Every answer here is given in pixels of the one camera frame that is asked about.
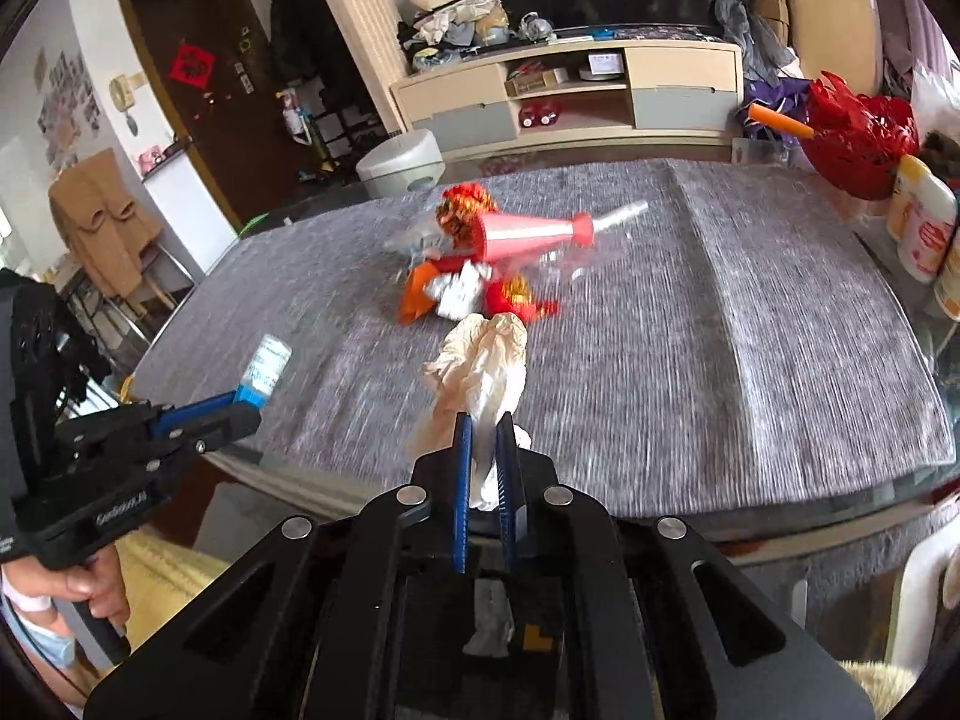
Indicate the white plastic chair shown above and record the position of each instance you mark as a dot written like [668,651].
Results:
[922,592]

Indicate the red gold foil wrapper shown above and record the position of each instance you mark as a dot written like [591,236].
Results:
[465,206]

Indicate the metal chair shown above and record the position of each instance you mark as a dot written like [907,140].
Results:
[161,270]

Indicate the grey fluffy rug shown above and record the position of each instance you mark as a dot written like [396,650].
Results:
[795,570]

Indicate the white round appliance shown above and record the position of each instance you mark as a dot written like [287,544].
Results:
[397,161]

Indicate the small white-blue packet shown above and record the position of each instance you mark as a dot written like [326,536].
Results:
[268,364]

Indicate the orange foam stick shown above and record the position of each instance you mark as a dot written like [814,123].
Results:
[780,120]

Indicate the black hanging coat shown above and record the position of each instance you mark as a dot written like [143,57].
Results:
[300,22]

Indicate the person's left hand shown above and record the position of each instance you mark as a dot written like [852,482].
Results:
[97,589]

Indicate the white plastic bag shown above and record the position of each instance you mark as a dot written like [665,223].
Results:
[936,97]

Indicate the red plastic basket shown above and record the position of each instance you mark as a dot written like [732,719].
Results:
[862,139]

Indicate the person's left forearm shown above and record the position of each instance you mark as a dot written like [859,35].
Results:
[34,649]

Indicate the wall photo collage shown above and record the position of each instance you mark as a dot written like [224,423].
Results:
[67,105]

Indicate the grey tablecloth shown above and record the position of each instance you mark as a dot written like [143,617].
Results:
[675,352]

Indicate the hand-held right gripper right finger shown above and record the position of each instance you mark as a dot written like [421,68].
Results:
[510,495]

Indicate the yellow fluffy blanket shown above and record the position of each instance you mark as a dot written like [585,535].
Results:
[165,566]

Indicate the white silver wrapper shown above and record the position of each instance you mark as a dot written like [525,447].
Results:
[457,292]

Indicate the red diamond door decoration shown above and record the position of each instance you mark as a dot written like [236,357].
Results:
[191,67]

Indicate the pile of clothes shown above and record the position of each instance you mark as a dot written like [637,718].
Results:
[457,15]

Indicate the purple cloth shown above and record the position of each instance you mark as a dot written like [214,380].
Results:
[776,94]

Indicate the beige tv cabinet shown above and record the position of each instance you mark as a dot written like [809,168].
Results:
[675,67]

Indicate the pink paper cone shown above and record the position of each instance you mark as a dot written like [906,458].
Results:
[525,236]

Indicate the grey blue garment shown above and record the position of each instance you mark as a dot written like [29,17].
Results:
[746,30]

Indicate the orange wrapper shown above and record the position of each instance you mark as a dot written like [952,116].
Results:
[418,294]

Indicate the clear plastic wrapper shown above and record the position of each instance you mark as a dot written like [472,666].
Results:
[409,240]
[574,264]

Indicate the white tissue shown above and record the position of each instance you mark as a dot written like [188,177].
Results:
[480,367]

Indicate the beige coat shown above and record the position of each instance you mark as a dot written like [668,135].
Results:
[97,217]

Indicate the dark brown door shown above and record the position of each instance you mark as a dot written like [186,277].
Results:
[225,157]

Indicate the cardboard box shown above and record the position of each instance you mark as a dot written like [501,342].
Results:
[814,0]

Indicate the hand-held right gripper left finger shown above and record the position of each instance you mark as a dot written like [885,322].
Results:
[463,480]

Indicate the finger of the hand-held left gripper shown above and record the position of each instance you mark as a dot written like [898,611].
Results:
[202,409]
[221,431]

